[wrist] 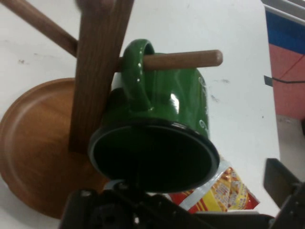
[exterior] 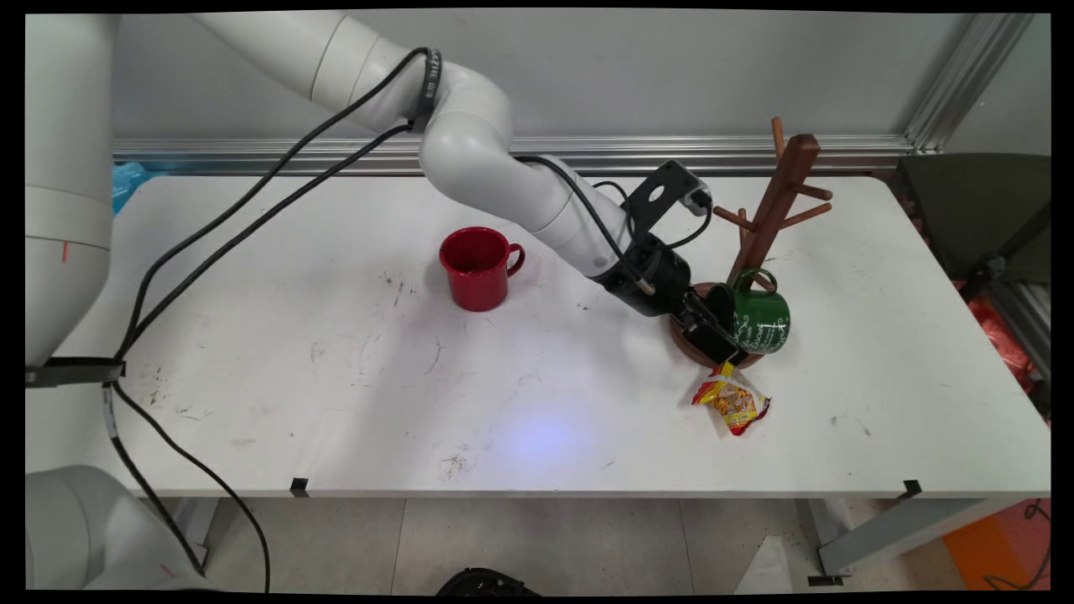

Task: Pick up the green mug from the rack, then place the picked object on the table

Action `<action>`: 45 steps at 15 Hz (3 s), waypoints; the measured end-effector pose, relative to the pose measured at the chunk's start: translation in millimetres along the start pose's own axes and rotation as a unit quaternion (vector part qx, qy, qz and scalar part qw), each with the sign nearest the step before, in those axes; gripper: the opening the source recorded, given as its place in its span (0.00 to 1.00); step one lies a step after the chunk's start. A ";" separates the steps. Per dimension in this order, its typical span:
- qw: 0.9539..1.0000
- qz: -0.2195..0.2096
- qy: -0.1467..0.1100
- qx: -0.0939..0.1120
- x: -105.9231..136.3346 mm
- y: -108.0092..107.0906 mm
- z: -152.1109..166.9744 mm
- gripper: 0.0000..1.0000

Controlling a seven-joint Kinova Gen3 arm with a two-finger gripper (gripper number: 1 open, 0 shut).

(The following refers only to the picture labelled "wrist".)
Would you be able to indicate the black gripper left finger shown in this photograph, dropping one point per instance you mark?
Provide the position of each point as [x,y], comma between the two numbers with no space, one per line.
[107,210]

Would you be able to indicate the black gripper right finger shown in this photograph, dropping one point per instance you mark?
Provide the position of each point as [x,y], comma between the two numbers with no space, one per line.
[286,190]

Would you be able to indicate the green enamel mug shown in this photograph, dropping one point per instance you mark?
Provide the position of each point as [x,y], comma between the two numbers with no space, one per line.
[171,95]

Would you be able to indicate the yellow red snack packet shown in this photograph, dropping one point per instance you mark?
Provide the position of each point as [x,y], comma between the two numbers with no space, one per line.
[226,188]

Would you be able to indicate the black tape piece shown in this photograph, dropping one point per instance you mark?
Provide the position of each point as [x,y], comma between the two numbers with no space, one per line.
[268,80]

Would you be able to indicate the wooden mug tree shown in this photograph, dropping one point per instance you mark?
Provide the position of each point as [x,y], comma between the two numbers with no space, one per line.
[95,71]

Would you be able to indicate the grey table leg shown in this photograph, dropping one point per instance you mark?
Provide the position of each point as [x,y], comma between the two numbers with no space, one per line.
[286,12]

